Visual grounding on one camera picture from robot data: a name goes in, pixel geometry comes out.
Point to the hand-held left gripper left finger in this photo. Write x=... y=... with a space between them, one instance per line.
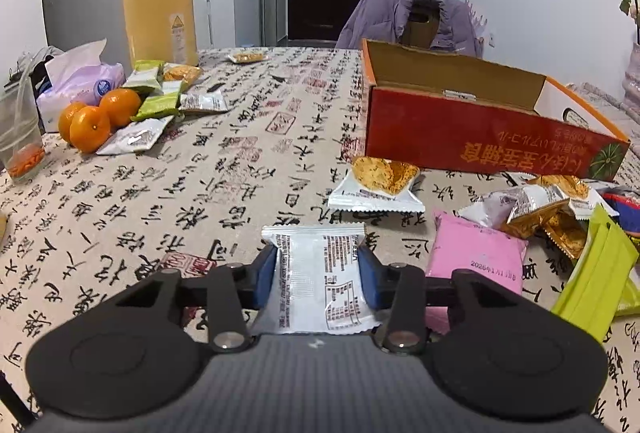
x=265 y=278

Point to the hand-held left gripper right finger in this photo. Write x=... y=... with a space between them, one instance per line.
x=369 y=278

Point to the white crisp snack packet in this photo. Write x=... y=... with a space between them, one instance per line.
x=565 y=185
x=370 y=193

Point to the pink snack packet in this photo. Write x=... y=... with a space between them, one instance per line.
x=475 y=253

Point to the red orange cardboard box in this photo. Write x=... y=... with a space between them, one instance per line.
x=450 y=133

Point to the lime green snack packet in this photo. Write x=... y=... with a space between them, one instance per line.
x=595 y=273

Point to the red blue snack packet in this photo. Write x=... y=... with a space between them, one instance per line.
x=627 y=208

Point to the white purple snack packet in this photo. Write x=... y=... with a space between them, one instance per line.
x=487 y=208

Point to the gold snack packet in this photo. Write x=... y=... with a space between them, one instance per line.
x=532 y=213
x=567 y=235

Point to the small clear crisp packet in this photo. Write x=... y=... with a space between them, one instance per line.
x=246 y=57

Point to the clear crisp snack packet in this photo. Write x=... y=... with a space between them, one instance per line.
x=181 y=73

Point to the orange mandarin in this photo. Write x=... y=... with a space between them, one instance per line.
x=69 y=115
x=90 y=129
x=120 y=107

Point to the wooden chair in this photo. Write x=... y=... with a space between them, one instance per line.
x=417 y=33

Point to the purple padded jacket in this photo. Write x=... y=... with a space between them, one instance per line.
x=380 y=18

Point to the purple tissue pack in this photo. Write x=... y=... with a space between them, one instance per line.
x=75 y=80

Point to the clear plastic cup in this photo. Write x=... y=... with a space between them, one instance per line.
x=20 y=138

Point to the pink hanger rack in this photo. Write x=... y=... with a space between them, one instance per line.
x=471 y=5

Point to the purple patterned cloth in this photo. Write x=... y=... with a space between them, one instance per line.
x=605 y=103

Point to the dark blue bag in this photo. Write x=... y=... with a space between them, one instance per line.
x=40 y=80

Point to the pink vase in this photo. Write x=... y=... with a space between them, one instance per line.
x=634 y=78

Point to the white wall socket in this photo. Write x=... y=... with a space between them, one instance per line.
x=492 y=40

